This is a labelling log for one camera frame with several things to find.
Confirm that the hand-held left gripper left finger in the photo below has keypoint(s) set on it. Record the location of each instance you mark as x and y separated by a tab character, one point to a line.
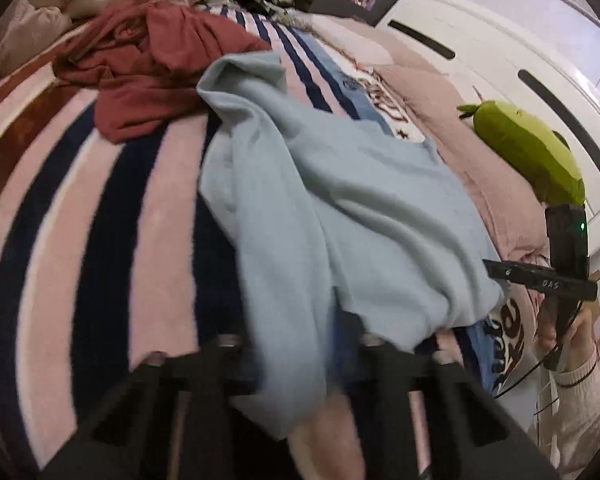
200	375

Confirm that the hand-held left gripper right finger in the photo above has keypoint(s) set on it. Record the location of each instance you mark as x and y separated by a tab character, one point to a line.
395	385

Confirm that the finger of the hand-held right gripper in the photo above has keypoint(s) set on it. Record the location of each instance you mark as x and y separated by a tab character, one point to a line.
505	271

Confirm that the light blue shirt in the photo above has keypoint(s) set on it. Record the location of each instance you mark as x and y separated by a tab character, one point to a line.
330	200

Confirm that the beige clothes pile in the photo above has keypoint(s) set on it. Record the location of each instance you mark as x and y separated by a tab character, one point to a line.
25	25

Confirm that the person's right hand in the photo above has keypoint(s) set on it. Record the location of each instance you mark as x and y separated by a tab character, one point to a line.
582	335

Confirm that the green avocado plush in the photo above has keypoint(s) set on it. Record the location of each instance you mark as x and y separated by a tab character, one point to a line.
525	150

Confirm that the large pink pillow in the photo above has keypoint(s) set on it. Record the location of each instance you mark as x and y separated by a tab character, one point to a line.
480	175

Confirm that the striped fleece blanket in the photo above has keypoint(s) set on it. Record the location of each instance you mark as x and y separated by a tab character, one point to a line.
130	240

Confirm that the white bed headboard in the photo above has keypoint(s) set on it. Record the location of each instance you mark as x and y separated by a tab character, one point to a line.
480	25

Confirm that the dark red garment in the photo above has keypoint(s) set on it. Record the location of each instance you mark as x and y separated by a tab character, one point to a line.
145	85

